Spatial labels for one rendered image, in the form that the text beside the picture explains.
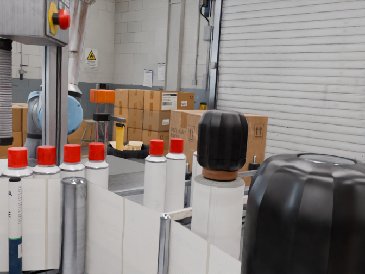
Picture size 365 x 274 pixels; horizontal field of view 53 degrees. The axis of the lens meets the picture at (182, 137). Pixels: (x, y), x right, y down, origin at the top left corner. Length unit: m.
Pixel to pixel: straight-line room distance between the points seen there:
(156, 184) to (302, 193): 0.70
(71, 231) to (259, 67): 5.05
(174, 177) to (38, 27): 0.45
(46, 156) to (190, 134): 0.71
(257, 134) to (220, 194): 0.86
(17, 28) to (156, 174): 0.41
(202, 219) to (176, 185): 0.32
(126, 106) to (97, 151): 4.19
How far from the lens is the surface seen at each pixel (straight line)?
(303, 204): 0.18
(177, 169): 0.90
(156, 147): 0.85
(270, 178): 0.19
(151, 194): 0.87
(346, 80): 4.99
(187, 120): 1.35
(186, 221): 0.94
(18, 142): 4.30
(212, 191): 0.58
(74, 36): 1.11
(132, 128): 4.90
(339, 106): 5.00
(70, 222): 0.57
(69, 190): 0.56
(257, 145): 1.43
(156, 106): 4.59
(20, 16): 0.75
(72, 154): 0.75
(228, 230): 0.61
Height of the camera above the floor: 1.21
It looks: 8 degrees down
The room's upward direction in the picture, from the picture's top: 3 degrees clockwise
